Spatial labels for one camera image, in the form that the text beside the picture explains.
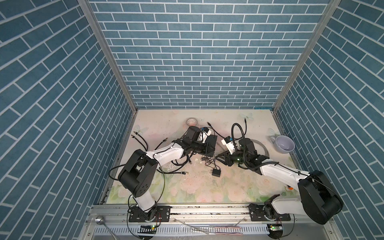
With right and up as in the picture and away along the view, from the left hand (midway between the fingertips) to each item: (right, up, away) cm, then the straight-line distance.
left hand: (214, 149), depth 84 cm
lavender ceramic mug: (+47, +1, +14) cm, 50 cm away
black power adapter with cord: (+1, -14, +3) cm, 14 cm away
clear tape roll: (-14, +16, +27) cm, 35 cm away
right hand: (+1, -3, -1) cm, 3 cm away
